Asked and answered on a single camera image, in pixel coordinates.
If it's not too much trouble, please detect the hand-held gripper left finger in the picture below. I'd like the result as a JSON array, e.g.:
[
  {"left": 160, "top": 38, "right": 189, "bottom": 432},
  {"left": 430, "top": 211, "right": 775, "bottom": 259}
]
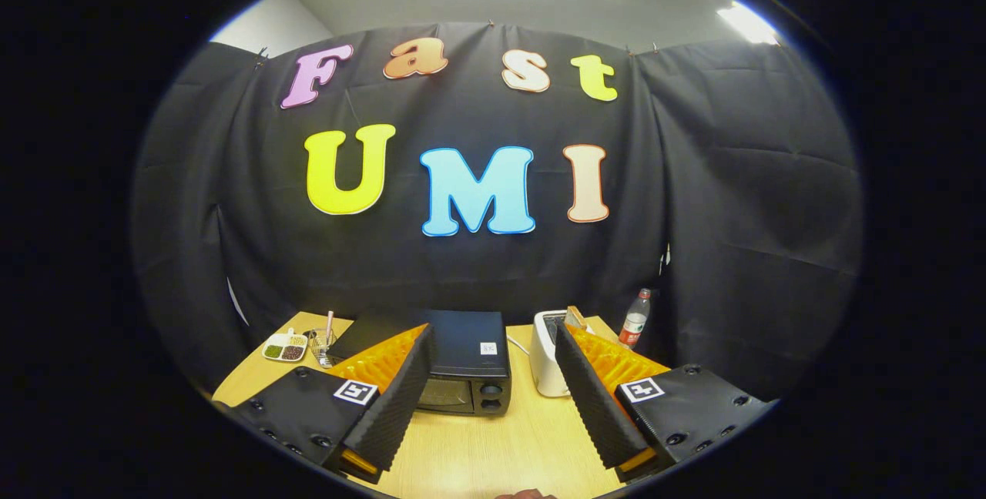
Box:
[{"left": 227, "top": 323, "right": 437, "bottom": 484}]

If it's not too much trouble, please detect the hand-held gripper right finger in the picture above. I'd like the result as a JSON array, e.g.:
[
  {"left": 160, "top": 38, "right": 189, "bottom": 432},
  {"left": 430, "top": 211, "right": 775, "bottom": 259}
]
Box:
[{"left": 555, "top": 322, "right": 775, "bottom": 483}]

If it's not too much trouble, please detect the black toaster oven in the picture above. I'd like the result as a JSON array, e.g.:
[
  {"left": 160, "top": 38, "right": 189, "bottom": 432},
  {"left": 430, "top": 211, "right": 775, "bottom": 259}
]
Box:
[{"left": 327, "top": 309, "right": 513, "bottom": 417}]

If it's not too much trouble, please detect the white pop-up toaster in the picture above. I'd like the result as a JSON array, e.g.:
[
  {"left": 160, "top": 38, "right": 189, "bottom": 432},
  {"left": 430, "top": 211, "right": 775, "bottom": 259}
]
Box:
[{"left": 530, "top": 310, "right": 594, "bottom": 398}]

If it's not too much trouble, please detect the red label water bottle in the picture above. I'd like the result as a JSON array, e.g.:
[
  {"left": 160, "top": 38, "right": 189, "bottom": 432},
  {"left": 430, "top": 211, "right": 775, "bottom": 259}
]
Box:
[{"left": 618, "top": 288, "right": 652, "bottom": 350}]

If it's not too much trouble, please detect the white divided bean dish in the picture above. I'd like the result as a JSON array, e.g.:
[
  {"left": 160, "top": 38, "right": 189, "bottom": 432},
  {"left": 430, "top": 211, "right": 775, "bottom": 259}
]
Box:
[{"left": 262, "top": 328, "right": 309, "bottom": 363}]

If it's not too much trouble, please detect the ceiling light panel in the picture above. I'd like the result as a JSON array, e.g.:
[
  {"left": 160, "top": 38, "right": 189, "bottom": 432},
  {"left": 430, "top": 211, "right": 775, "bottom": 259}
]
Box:
[{"left": 716, "top": 1, "right": 780, "bottom": 45}]

